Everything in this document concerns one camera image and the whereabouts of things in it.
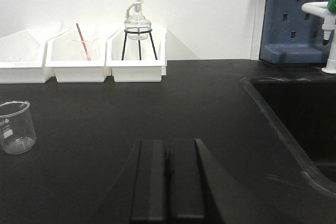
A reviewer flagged left white storage bin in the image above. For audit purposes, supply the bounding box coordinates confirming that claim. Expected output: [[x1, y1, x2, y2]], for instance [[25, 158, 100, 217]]
[[1, 22, 70, 84]]

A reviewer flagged white storage bin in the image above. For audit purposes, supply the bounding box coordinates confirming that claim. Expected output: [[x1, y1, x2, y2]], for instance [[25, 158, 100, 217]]
[[106, 28, 167, 82], [46, 24, 118, 82], [1, 22, 70, 84]]

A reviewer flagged white lab faucet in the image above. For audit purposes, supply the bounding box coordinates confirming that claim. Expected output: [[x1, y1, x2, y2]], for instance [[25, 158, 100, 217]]
[[301, 1, 336, 74]]

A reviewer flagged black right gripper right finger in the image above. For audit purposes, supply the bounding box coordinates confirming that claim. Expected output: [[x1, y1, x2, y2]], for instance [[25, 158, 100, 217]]
[[169, 139, 205, 220]]

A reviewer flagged black sink basin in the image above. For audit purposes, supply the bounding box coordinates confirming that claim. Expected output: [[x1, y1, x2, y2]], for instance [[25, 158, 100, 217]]
[[242, 77, 335, 198]]

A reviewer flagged clear glass beaker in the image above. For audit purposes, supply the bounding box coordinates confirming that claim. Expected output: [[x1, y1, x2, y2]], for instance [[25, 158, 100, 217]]
[[1, 101, 37, 155]]

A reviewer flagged glass alcohol lamp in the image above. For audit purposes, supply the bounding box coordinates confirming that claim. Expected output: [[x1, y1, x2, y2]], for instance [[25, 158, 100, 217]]
[[124, 0, 152, 39]]

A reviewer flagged right white storage bin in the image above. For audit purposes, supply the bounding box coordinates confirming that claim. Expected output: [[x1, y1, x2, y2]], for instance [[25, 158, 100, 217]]
[[106, 28, 167, 82]]

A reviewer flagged middle white storage bin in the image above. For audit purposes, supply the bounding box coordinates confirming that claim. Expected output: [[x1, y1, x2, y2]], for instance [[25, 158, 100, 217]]
[[46, 24, 118, 82]]

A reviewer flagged black tripod stand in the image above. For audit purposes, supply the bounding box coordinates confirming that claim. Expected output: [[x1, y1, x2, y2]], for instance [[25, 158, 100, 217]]
[[121, 28, 158, 60]]

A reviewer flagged red stirring rod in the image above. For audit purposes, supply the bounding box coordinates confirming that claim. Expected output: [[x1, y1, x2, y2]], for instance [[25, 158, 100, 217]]
[[76, 23, 91, 61]]

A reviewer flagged green faucet knob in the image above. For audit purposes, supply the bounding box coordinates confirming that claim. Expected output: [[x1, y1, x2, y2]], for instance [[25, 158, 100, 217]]
[[327, 0, 336, 14]]

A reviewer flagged blue grey drying rack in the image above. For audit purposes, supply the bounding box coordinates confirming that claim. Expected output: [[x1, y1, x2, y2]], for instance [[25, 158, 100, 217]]
[[259, 0, 330, 64]]

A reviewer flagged small beaker in bin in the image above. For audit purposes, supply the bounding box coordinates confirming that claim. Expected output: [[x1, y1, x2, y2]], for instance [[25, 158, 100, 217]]
[[72, 37, 100, 61]]

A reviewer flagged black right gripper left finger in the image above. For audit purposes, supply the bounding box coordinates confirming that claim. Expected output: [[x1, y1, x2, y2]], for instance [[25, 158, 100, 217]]
[[131, 140, 166, 221]]

